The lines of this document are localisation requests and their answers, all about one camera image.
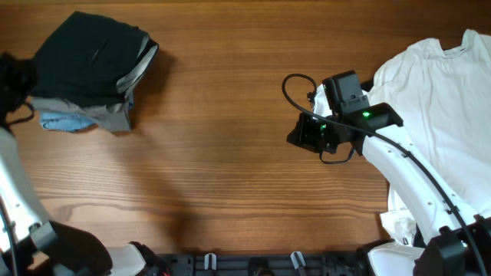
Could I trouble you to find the folded blue garment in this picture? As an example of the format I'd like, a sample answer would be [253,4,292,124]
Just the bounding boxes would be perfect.
[39,111,94,133]

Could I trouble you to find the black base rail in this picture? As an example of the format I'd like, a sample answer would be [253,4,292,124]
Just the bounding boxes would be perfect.
[160,251,374,276]

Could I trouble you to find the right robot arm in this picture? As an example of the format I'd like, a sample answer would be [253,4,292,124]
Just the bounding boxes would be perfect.
[286,71,490,275]

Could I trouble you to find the folded grey shorts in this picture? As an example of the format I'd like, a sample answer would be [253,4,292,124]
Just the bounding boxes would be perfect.
[31,93,133,132]

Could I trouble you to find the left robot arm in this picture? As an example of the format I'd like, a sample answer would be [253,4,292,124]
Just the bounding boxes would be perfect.
[1,53,171,276]

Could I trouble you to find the white t-shirt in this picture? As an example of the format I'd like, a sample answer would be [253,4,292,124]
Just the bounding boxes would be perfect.
[367,29,490,218]

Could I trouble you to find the black shorts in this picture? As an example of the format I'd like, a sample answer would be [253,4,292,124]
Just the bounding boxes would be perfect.
[32,11,158,107]

